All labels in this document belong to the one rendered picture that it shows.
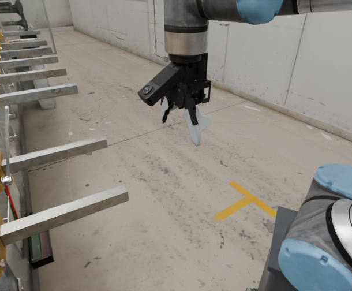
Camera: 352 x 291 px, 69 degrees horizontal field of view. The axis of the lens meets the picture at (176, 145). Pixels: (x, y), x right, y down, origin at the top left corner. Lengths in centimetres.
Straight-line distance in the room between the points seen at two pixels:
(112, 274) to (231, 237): 70
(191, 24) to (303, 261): 50
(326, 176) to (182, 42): 46
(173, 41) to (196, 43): 5
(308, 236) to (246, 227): 113
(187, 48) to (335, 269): 49
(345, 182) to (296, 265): 24
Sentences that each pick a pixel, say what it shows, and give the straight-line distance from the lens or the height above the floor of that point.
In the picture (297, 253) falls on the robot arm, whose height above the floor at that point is 83.
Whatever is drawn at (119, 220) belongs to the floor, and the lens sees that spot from 172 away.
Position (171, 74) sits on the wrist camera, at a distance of 57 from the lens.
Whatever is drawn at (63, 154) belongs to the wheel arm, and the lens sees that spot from 81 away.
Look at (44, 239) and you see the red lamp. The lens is 79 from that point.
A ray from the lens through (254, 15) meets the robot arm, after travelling 48.
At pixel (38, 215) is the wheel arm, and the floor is 86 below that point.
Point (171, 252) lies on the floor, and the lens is 155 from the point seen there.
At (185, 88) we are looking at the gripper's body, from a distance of 58.
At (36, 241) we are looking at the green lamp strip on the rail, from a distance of 79.
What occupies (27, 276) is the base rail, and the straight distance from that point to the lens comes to 74.
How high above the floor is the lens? 126
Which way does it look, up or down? 32 degrees down
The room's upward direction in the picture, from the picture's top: straight up
